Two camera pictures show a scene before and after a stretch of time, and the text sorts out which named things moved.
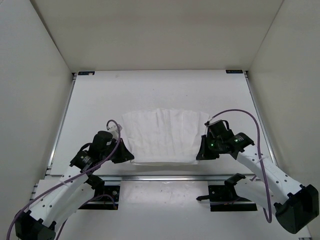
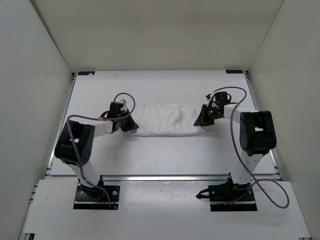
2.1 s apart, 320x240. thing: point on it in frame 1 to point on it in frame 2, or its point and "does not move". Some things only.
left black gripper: (124, 154) to (131, 126)
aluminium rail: (170, 178) does not move
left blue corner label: (86, 73) does not move
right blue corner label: (234, 71) does not move
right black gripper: (204, 154) to (202, 117)
